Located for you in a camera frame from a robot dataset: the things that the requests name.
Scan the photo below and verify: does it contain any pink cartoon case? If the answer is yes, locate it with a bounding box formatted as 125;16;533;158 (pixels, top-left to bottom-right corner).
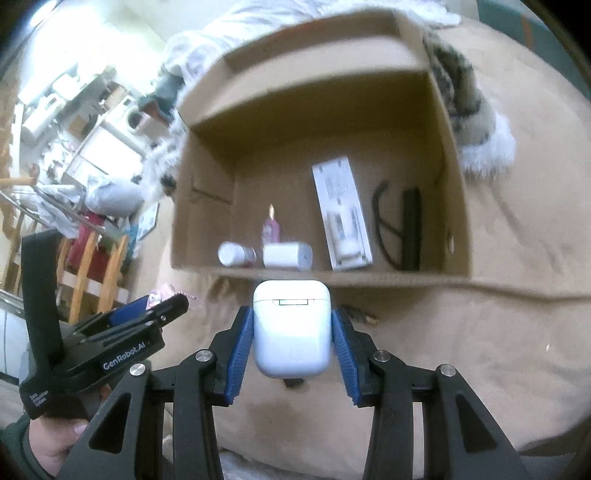
145;283;199;310

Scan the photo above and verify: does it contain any white earbuds case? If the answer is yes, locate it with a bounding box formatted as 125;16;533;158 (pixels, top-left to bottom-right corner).
252;280;332;379

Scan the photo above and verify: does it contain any pink perfume bottle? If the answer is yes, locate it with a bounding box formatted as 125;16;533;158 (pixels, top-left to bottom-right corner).
262;204;280;246

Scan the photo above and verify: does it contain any white remote control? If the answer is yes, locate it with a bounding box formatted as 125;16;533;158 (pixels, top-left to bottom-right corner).
311;156;373;270

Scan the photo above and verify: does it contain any left hand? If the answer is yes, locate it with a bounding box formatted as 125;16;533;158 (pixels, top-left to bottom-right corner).
28;416;89;477

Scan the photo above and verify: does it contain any wooden chair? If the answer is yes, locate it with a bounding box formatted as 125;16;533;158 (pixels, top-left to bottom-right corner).
56;230;129;324

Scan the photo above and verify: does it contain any white lidded jar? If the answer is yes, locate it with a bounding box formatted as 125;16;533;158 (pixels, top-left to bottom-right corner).
217;242;257;267

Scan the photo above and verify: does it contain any white cylinder roll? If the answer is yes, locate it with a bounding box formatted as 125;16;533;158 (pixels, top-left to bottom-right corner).
263;242;314;271

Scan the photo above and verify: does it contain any grey stuffed bag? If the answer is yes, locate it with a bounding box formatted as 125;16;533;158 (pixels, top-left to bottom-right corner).
85;177;144;218

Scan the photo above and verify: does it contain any beige bed cover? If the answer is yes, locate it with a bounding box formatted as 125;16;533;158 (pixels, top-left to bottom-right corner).
128;19;590;479

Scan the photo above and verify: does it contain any black rectangular bar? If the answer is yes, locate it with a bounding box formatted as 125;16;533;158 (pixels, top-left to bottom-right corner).
402;188;422;271

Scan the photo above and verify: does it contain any white washing machine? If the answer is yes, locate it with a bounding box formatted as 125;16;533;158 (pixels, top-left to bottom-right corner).
112;95;149;136

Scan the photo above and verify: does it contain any cardboard box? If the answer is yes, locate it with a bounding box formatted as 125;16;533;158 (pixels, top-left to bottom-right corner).
171;9;472;288

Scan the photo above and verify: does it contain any black and white fluffy blanket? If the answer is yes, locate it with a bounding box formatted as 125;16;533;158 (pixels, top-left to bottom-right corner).
137;13;516;199

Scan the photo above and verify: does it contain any white duvet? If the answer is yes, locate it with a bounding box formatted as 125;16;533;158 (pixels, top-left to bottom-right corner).
162;1;462;79

